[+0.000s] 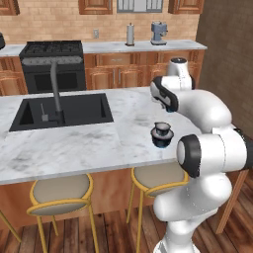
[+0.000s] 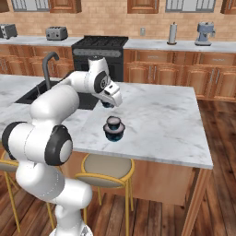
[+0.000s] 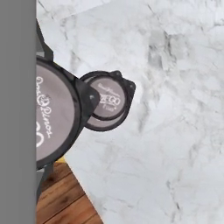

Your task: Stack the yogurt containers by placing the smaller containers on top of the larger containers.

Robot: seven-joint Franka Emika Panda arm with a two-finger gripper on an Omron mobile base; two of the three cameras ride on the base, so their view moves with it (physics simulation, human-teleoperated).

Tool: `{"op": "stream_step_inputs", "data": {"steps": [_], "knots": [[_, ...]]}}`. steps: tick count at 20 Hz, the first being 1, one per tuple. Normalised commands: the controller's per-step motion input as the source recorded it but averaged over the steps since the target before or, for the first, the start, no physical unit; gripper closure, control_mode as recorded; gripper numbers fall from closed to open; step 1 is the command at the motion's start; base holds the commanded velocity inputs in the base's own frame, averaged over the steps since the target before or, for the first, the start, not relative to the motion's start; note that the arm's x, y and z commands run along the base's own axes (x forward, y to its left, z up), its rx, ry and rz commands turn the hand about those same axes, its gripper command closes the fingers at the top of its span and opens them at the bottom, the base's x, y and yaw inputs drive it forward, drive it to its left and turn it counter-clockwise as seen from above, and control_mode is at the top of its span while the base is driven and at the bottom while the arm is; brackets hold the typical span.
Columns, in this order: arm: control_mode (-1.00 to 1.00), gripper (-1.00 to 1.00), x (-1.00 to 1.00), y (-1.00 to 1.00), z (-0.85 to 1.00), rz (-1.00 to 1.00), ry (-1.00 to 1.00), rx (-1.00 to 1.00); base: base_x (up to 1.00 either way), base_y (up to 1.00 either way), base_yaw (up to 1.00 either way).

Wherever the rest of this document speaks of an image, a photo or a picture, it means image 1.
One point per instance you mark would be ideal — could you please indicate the grey tap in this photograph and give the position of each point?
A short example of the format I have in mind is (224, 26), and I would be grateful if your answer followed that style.
(56, 92)

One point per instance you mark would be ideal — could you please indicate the paper towel roll on holder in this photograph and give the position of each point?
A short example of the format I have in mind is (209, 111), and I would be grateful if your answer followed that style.
(130, 34)

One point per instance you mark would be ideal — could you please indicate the wall socket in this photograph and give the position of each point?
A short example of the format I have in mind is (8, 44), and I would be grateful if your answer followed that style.
(96, 33)

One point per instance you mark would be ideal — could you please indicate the large dark yogurt container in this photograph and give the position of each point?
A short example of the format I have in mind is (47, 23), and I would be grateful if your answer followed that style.
(161, 140)

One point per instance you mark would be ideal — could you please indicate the black stove with oven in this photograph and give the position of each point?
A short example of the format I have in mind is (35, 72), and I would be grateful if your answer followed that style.
(54, 74)

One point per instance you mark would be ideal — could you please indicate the blue grey coffee machine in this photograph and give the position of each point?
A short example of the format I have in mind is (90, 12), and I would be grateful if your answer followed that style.
(158, 33)

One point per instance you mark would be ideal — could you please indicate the wooden wall cupboard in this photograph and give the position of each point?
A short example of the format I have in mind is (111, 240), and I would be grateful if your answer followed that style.
(8, 6)
(95, 6)
(186, 6)

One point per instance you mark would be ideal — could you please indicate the small dark yogurt container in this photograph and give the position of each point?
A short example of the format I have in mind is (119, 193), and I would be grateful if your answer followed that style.
(162, 127)

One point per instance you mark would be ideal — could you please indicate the black round appliance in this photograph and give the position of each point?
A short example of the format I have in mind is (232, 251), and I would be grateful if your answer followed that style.
(2, 41)

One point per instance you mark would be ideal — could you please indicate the grey framed window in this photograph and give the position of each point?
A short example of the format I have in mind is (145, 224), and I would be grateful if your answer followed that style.
(140, 5)

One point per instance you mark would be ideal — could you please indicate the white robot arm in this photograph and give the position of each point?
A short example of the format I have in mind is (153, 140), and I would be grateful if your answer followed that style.
(201, 197)

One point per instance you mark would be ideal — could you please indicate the dark blue yogurt container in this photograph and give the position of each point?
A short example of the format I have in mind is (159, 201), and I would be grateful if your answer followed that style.
(170, 110)

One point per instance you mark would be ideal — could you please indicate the black sink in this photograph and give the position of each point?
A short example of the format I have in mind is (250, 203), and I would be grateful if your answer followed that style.
(82, 110)

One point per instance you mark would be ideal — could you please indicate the yellow stool with beige seat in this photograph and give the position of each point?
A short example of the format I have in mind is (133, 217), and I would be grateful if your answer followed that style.
(158, 178)
(8, 225)
(59, 191)

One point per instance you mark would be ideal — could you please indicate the wooden island base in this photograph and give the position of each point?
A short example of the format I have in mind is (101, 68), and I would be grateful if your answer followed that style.
(108, 191)

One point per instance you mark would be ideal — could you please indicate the wooden base cupboard run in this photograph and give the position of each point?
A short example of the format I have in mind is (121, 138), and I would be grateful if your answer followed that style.
(11, 77)
(131, 70)

